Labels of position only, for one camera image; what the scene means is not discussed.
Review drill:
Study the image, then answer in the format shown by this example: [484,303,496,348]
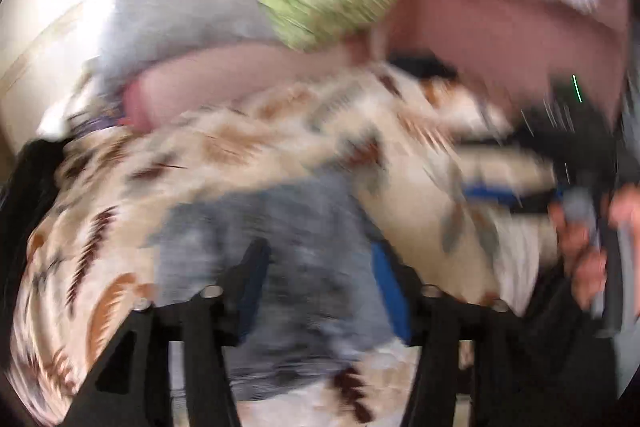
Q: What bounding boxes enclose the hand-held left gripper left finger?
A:
[60,238,273,427]

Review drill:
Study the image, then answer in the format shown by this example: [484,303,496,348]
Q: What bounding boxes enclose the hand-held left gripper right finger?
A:
[371,241,516,427]

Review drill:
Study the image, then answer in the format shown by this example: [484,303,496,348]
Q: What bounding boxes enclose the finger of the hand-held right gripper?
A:
[450,124,531,155]
[459,183,558,214]

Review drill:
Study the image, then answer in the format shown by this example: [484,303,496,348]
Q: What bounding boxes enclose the blue denim pants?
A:
[150,172,401,403]

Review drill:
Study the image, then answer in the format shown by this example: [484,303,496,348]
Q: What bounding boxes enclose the person's right hand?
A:
[549,189,640,310]

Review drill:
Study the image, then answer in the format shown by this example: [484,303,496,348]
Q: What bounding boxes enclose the small black cloth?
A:
[387,52,458,80]

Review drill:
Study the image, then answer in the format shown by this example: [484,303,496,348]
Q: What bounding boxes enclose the pink sofa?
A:
[120,0,631,132]

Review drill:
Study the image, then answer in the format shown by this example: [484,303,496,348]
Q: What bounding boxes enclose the leaf print blanket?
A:
[10,62,561,427]

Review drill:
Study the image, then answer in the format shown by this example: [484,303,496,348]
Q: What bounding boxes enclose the green patterned blanket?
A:
[232,0,408,52]

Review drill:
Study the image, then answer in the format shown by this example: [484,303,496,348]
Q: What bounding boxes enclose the large black garment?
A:
[0,139,76,308]

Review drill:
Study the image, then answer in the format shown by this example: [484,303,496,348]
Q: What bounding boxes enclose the purple patterned item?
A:
[75,107,126,132]

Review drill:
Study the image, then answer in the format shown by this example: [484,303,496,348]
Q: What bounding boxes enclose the grey pillow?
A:
[95,0,281,92]

